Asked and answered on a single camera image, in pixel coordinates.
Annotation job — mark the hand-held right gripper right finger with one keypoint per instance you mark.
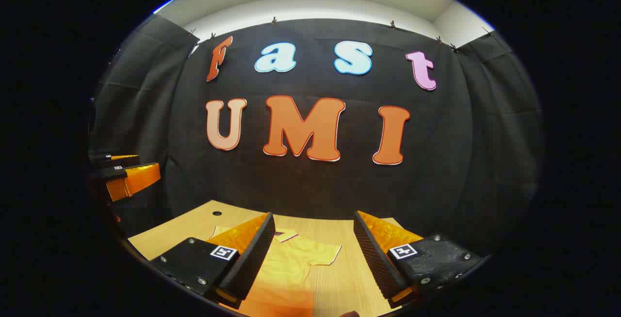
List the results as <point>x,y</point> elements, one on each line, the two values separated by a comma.
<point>376,258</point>

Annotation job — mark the orange polo T-shirt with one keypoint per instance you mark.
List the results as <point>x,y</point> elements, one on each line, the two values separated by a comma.
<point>296,263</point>

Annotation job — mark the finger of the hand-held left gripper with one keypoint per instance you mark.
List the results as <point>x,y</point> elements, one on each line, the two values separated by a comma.
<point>136,178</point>
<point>116,161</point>

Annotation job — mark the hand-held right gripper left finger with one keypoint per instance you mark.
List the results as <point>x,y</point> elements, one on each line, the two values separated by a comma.
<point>252,258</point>

